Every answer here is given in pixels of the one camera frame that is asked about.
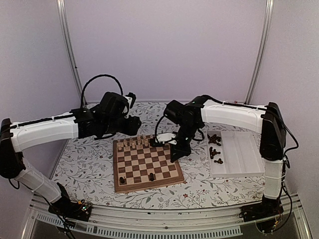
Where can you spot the floral patterned table mat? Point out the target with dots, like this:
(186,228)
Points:
(85,170)

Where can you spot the dark chess pieces in tray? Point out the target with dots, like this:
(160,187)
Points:
(214,153)

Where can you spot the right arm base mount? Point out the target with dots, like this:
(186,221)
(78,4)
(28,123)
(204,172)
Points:
(269,211)

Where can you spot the aluminium front rail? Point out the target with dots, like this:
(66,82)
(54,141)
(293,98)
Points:
(126,223)

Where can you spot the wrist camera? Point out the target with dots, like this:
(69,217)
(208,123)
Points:
(131,97)
(163,138)

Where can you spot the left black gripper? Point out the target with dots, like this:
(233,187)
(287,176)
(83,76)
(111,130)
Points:
(132,129)

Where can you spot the wooden chess board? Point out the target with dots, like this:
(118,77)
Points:
(136,165)

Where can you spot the white plastic tray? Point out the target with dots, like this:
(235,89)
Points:
(240,155)

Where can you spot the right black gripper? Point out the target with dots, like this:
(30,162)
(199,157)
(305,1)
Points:
(182,151)

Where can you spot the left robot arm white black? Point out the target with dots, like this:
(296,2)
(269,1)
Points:
(18,136)

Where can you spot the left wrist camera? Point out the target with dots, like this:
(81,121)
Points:
(131,97)

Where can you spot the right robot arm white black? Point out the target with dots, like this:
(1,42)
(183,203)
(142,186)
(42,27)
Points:
(265,120)

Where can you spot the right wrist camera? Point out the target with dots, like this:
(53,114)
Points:
(163,138)

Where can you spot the white chess piece row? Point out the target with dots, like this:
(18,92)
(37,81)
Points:
(133,143)

